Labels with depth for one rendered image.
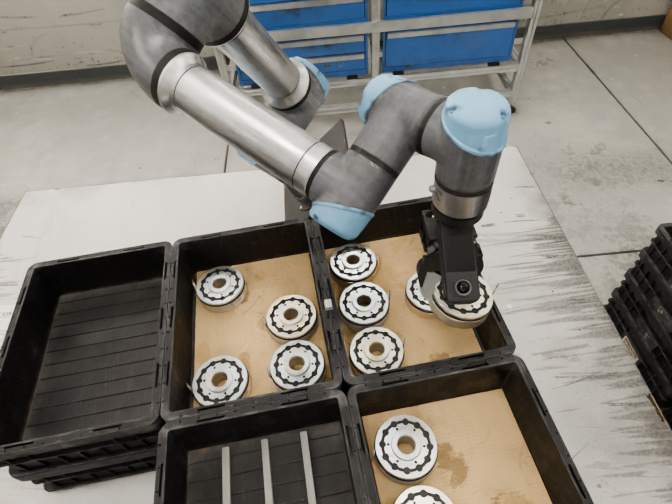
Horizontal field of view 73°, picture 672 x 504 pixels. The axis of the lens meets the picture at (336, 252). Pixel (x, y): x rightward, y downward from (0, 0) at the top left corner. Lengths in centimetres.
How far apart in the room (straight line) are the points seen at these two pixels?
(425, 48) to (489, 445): 223
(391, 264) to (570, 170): 184
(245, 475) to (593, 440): 66
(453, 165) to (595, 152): 239
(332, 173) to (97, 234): 102
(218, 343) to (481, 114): 67
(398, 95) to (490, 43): 226
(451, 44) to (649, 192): 127
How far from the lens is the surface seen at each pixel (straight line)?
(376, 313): 92
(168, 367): 87
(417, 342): 93
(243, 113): 65
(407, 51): 273
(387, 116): 59
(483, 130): 53
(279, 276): 103
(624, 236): 249
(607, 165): 286
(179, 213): 144
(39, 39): 397
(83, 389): 103
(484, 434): 87
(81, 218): 158
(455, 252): 64
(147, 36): 76
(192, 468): 89
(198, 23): 77
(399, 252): 106
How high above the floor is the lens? 164
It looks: 50 degrees down
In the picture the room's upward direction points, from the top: 5 degrees counter-clockwise
